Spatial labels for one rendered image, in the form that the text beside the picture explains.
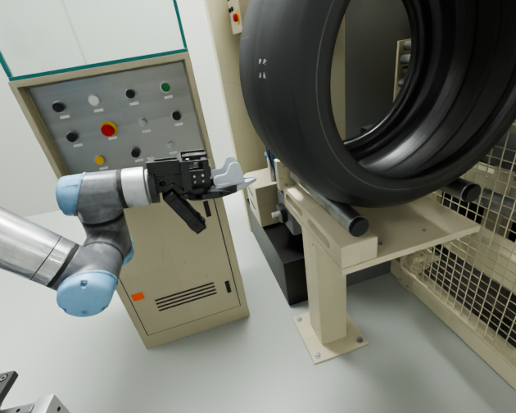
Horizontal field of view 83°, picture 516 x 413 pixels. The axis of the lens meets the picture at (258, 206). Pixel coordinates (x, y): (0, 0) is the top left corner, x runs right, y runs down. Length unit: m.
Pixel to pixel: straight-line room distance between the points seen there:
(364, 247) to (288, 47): 0.42
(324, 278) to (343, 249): 0.59
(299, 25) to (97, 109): 0.85
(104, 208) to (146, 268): 0.82
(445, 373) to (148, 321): 1.30
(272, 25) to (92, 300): 0.49
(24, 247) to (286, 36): 0.48
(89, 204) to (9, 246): 0.14
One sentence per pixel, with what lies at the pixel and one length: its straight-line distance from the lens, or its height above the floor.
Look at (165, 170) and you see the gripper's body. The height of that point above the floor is 1.08.
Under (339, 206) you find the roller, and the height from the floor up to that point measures 0.92.
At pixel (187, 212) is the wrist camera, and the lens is 0.61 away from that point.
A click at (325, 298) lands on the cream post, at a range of 1.31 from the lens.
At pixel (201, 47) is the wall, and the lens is 3.09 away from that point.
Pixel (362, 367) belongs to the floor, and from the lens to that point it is 1.49.
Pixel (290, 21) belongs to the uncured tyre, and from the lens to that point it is 0.50.
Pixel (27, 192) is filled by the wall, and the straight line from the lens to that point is 3.93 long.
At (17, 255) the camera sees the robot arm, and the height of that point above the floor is 1.06.
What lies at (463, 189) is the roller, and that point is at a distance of 0.79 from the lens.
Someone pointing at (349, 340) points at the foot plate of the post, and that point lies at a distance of 1.55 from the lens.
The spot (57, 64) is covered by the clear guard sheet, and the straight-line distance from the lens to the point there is 1.19.
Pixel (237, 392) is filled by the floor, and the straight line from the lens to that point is 1.46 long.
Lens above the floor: 1.26
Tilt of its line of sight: 29 degrees down
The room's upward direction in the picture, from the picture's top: 10 degrees counter-clockwise
